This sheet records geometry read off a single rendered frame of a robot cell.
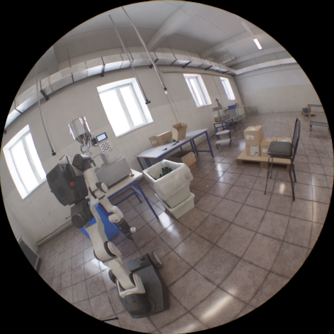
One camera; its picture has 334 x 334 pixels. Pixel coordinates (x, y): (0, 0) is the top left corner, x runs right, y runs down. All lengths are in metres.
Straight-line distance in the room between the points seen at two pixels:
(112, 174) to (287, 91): 10.34
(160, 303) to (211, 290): 0.43
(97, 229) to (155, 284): 0.67
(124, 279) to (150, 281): 0.24
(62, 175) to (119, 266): 0.81
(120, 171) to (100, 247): 1.00
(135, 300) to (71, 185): 0.96
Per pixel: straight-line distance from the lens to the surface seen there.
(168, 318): 1.31
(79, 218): 0.93
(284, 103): 10.12
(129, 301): 1.06
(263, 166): 2.39
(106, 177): 1.59
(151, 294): 1.19
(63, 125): 3.44
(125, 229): 1.09
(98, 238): 1.04
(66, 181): 0.95
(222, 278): 1.24
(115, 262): 1.08
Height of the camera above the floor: 1.22
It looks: 20 degrees down
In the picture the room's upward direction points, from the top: 23 degrees counter-clockwise
